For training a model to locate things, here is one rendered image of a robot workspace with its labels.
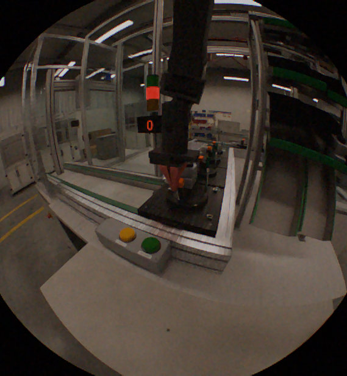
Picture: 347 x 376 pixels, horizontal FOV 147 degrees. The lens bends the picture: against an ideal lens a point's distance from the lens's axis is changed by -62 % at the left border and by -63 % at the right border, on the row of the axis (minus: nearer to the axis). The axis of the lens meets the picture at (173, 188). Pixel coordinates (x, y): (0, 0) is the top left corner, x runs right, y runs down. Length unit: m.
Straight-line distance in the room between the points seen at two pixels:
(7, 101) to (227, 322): 8.77
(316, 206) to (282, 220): 0.15
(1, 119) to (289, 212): 8.58
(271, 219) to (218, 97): 10.91
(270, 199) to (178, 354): 0.44
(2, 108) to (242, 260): 8.69
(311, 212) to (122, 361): 0.61
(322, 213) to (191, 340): 0.48
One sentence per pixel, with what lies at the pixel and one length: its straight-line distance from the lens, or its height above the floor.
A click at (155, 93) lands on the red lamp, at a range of 0.56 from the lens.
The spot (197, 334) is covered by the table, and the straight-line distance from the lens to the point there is 0.36.
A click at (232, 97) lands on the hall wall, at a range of 11.09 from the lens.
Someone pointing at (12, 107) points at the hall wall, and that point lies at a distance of 8.43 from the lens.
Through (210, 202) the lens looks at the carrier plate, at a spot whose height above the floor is 0.97.
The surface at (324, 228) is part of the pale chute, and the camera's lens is 0.51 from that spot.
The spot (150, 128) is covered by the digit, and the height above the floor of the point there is 1.19.
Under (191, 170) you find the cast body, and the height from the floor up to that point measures 1.08.
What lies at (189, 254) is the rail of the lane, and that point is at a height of 0.93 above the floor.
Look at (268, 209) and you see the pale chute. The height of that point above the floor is 1.03.
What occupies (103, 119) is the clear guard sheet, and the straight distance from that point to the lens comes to 0.83.
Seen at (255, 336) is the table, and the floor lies 0.86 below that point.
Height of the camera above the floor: 1.22
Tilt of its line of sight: 29 degrees down
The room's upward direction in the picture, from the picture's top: straight up
